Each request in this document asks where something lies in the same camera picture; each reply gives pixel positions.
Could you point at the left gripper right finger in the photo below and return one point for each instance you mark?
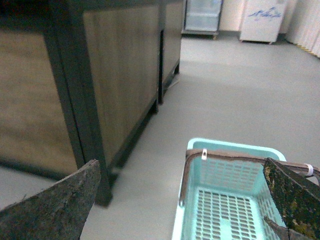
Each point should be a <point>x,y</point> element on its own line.
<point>296,199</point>

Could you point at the light blue plastic basket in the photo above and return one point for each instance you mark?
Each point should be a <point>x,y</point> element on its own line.
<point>225,200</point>

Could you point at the glass door fridge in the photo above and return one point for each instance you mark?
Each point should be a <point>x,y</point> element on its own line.
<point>202,17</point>

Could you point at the wooden display stand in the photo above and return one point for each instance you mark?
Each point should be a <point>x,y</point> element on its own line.
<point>78,79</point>

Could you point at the white chest freezer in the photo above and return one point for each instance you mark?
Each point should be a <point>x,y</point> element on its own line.
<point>261,20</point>

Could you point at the brown basket handle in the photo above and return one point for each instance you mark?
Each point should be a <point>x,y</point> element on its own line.
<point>300,169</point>

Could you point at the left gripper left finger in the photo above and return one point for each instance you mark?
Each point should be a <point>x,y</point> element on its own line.
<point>56,213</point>

